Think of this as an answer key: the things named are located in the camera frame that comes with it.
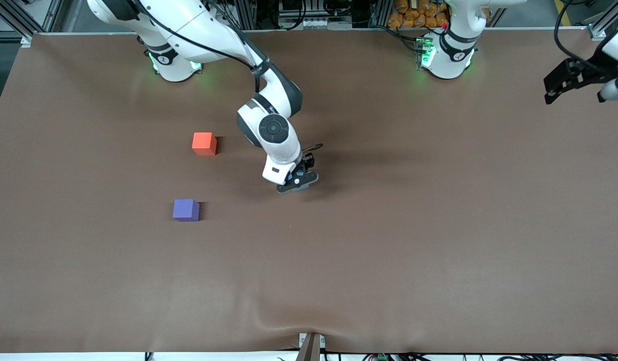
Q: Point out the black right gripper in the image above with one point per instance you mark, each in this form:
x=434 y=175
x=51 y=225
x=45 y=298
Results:
x=307 y=161

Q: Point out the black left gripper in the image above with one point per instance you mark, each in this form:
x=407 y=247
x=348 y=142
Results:
x=589 y=70

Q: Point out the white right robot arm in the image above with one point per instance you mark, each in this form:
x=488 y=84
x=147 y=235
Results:
x=274 y=130

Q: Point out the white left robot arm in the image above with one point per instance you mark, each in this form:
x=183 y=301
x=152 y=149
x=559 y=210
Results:
x=449 y=57

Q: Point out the orange foam block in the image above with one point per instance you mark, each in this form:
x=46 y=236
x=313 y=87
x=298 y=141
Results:
x=204 y=144

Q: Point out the purple foam block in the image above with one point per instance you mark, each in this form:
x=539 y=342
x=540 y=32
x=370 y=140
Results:
x=185 y=210

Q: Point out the brown table cover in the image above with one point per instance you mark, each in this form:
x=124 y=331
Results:
x=389 y=260

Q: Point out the electrical box with connectors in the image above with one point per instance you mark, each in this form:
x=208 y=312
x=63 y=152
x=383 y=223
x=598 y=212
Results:
x=316 y=22

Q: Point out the bag of orange fruit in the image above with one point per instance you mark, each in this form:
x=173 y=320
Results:
x=414 y=17

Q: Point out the brown bar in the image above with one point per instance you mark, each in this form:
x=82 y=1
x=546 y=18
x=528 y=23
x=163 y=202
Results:
x=309 y=352

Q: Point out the green terminal connector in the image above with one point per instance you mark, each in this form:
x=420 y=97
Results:
x=381 y=358

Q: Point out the aluminium frame extrusion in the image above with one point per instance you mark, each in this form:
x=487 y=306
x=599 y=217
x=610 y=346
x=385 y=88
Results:
x=53 y=15
x=597 y=32

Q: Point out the metal clamp bracket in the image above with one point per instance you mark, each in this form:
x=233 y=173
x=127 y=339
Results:
x=302 y=340

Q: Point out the aluminium frame post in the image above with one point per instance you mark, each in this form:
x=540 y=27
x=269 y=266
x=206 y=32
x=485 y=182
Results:
x=376 y=12
x=249 y=15

